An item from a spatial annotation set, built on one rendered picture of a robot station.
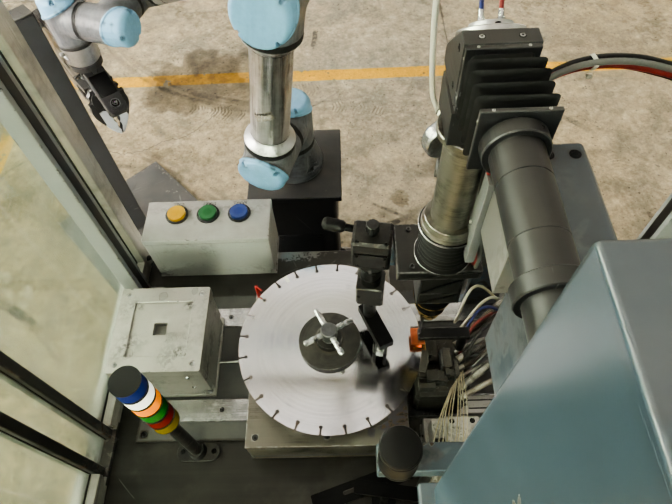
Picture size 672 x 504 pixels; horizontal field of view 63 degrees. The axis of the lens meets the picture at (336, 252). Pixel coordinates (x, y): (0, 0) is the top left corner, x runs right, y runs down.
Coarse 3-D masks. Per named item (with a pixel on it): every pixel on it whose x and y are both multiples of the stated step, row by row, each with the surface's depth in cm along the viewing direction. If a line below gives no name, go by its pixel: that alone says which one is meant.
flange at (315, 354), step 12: (312, 324) 99; (336, 324) 99; (300, 336) 98; (312, 336) 98; (348, 336) 98; (300, 348) 97; (312, 348) 97; (324, 348) 95; (348, 348) 96; (312, 360) 96; (324, 360) 95; (336, 360) 95; (348, 360) 95
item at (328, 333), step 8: (320, 312) 96; (320, 320) 95; (344, 320) 95; (352, 320) 95; (320, 328) 94; (328, 328) 94; (336, 328) 94; (320, 336) 94; (328, 336) 93; (336, 336) 95; (304, 344) 93; (336, 344) 93
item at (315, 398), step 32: (288, 288) 105; (320, 288) 104; (352, 288) 104; (384, 288) 104; (256, 320) 101; (288, 320) 101; (384, 320) 100; (416, 320) 100; (256, 352) 98; (288, 352) 98; (416, 352) 97; (256, 384) 95; (288, 384) 94; (320, 384) 94; (352, 384) 94; (384, 384) 94; (288, 416) 91; (320, 416) 91; (352, 416) 91; (384, 416) 91
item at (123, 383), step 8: (120, 368) 75; (128, 368) 75; (136, 368) 75; (112, 376) 74; (120, 376) 74; (128, 376) 74; (136, 376) 74; (144, 376) 77; (112, 384) 74; (120, 384) 74; (128, 384) 74; (136, 384) 74; (144, 384) 75; (112, 392) 73; (120, 392) 73; (128, 392) 73; (136, 392) 74; (144, 392) 76; (120, 400) 74; (128, 400) 74; (136, 400) 75
